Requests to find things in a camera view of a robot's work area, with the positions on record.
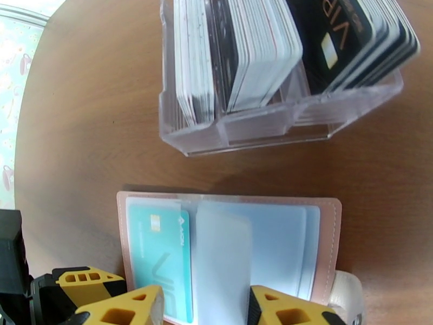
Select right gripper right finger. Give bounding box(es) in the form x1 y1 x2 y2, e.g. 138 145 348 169
247 285 347 325

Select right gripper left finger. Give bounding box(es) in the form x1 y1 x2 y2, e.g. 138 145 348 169
74 285 167 325

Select teal VIP card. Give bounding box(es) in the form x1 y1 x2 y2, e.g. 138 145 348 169
126 201 194 324

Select pink card holder wallet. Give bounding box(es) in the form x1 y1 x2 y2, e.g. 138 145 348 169
116 190 365 325

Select clear acrylic card stand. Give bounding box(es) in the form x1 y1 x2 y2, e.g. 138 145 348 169
158 0 405 158

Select white and black card stack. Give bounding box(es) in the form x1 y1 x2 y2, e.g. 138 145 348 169
173 0 239 128

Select black VIP card stack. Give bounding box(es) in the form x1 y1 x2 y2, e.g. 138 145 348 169
287 0 422 97

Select aluminium frame post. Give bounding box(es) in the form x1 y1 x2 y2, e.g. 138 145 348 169
0 4 51 26

